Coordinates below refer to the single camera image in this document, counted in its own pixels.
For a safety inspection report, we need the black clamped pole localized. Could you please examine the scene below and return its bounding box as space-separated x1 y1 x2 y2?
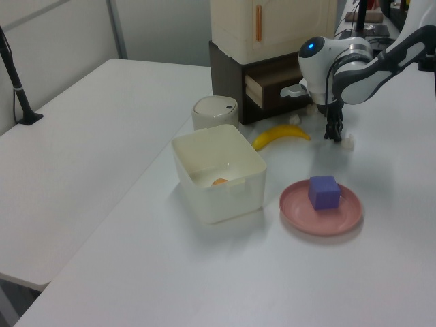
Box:
0 25 44 126

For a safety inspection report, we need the small white trash can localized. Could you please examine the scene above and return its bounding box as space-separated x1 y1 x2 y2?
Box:
191 95 239 131

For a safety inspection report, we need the black table clamp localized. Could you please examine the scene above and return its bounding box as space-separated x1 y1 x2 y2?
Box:
418 50 436 72

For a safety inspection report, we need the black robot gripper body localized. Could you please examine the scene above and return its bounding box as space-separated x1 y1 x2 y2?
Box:
315 99 343 119

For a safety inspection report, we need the purple cube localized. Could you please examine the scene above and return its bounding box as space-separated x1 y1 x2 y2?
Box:
308 175 342 211

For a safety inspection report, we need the pink plastic plate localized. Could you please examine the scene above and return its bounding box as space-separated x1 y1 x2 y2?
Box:
279 179 363 237

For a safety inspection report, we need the cream open plastic box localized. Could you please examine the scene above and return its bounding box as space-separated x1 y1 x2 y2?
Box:
170 124 268 225

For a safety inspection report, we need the brown drawer white handle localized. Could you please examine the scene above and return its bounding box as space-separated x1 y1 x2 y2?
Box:
245 63 313 110

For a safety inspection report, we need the dark brown drawer unit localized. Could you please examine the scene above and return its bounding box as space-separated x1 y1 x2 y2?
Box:
208 40 323 125

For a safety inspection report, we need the cream plastic cabinet orange handle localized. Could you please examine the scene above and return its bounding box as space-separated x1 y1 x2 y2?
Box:
209 0 338 65

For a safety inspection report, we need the yellow toy banana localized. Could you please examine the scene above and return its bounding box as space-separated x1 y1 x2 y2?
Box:
251 124 312 152

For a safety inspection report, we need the grey metal partition post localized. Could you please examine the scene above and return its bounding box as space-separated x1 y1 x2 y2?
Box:
105 0 129 61

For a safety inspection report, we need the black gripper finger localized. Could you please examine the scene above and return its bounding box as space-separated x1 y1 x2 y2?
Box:
324 115 336 140
334 114 345 142

